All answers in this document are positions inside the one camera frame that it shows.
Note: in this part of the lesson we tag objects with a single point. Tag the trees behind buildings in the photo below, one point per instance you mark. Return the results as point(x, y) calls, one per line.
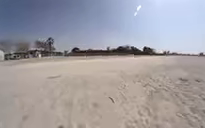
point(45, 44)

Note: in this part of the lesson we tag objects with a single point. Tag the row of distant trees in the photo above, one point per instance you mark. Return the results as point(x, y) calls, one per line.
point(123, 50)

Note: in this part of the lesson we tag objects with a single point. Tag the low dark building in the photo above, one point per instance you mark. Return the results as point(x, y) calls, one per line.
point(23, 54)

